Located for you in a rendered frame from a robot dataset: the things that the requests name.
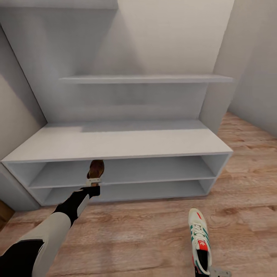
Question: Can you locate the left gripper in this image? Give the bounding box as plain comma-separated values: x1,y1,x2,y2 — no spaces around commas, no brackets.
81,185,100,198

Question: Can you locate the sandal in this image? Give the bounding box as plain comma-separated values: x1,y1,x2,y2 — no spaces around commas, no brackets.
87,160,104,187

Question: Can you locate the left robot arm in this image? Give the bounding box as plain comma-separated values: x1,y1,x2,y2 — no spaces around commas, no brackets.
0,178,103,277

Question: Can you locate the gym shoe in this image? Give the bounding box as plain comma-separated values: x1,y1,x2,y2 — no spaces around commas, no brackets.
188,208,212,275

